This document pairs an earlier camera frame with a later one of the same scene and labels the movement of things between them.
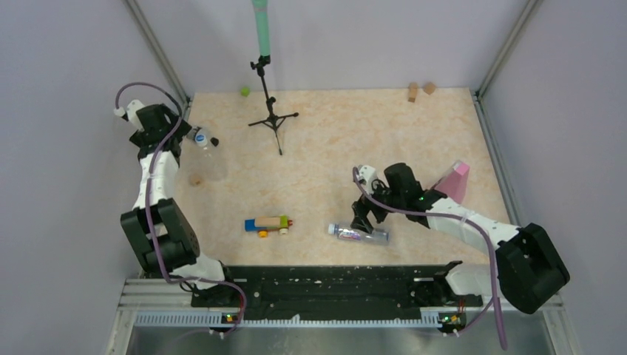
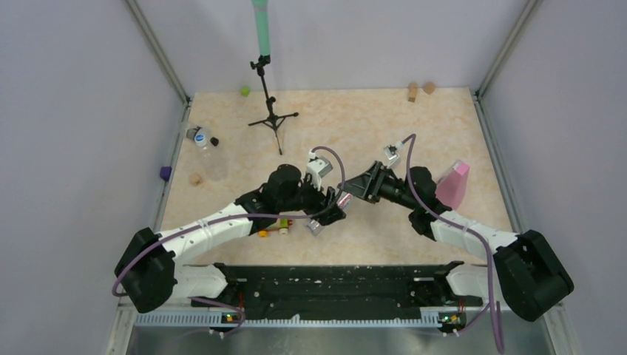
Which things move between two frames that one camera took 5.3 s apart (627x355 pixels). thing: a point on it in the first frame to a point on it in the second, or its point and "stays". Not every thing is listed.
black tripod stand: x=273 y=122 stays
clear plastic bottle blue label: x=214 y=161 stays
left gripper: x=182 y=129 to x=324 y=208
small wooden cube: x=429 y=87 stays
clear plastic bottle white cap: x=377 y=237 to x=314 y=227
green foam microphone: x=261 y=12 stays
